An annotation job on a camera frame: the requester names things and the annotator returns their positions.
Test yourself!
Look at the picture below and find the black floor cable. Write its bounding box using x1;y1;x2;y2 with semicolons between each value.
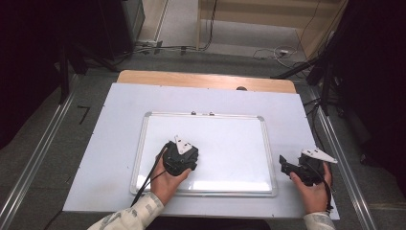
109;0;219;67

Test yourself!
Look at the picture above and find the person's right hand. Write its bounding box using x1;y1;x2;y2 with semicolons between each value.
289;162;333;216

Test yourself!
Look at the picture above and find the white table cover board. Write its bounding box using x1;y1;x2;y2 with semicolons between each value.
62;82;341;220

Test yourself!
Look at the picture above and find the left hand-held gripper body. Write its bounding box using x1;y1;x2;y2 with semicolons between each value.
162;135;200;177

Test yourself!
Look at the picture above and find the person's left hand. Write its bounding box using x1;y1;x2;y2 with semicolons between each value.
149;151;192;206

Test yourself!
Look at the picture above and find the black cabinet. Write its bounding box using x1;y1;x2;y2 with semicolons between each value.
97;0;147;61

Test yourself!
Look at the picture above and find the black metal stand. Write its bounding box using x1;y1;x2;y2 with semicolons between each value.
57;41;121;105
270;30;344;117

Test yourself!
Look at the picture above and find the person's dark lap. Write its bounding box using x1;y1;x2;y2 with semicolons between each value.
145;217;273;230

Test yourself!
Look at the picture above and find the aluminium floor rail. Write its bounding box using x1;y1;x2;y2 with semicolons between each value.
0;74;80;230
308;86;378;230

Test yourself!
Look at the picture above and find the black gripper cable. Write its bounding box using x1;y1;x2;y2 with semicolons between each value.
129;144;169;208
305;157;335;213

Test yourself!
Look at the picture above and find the silver framed whiteboard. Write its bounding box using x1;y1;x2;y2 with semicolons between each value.
129;110;278;197

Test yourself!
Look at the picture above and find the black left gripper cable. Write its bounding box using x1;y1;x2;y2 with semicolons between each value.
129;144;169;208

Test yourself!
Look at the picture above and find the dark curtain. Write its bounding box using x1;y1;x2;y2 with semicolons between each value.
0;0;106;151
328;0;406;199

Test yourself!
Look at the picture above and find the white floor cable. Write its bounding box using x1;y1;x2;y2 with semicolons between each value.
252;45;301;69

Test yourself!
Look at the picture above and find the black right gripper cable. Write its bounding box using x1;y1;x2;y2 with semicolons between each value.
305;157;335;213

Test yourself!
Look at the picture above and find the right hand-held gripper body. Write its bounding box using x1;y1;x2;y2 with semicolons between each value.
296;148;339;187

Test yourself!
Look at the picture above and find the light wooden shelf unit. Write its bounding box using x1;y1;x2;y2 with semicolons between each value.
194;0;350;59

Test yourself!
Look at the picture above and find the wooden table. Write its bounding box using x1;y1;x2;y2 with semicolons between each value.
116;69;298;95

